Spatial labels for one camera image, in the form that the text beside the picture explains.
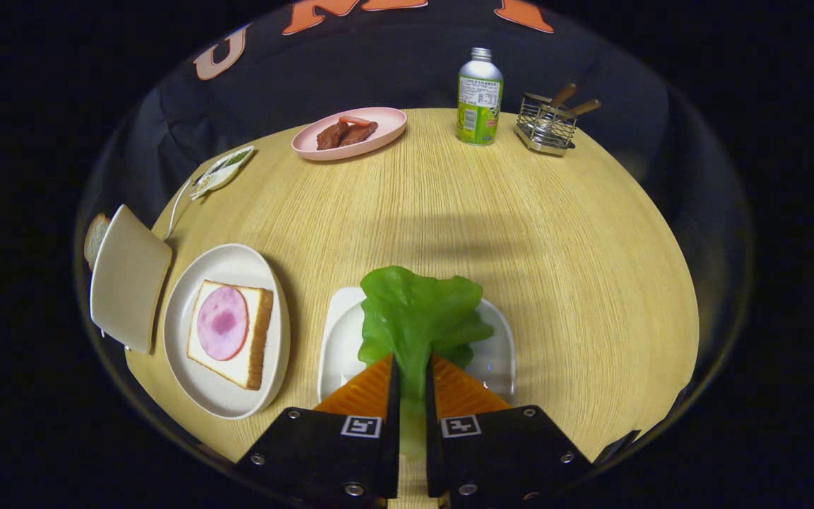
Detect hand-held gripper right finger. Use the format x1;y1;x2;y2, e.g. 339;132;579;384
425;353;595;509

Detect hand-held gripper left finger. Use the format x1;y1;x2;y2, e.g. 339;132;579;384
234;353;402;509

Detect green lettuce leaf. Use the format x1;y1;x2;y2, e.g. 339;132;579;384
358;266;495;460

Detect toasted bread slice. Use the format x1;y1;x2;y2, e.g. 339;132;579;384
83;213;111;271

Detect square white plate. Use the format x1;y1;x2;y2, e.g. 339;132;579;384
317;286;517;404

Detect round white plate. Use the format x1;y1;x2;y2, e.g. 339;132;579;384
163;244;291;421

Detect white bread slice with crust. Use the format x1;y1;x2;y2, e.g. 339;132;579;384
187;280;274;391

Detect pink ham slice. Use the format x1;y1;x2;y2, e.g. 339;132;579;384
196;286;249;361

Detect white toaster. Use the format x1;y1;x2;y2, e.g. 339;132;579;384
89;205;173;354

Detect white divided dish with beans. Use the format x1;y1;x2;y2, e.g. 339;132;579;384
190;146;255;201

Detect brown cooked meat slices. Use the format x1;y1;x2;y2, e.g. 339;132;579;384
316;120;379;151

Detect pink plate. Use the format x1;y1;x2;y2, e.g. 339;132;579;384
291;107;408;162

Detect green label metal bottle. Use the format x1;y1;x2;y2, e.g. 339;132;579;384
456;47;505;147

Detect black backdrop cloth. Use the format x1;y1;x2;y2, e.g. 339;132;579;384
75;0;754;298

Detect white toaster cable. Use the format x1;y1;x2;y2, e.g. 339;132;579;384
165;180;192;241

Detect wire utensil holder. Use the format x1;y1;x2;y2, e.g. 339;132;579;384
515;93;578;157

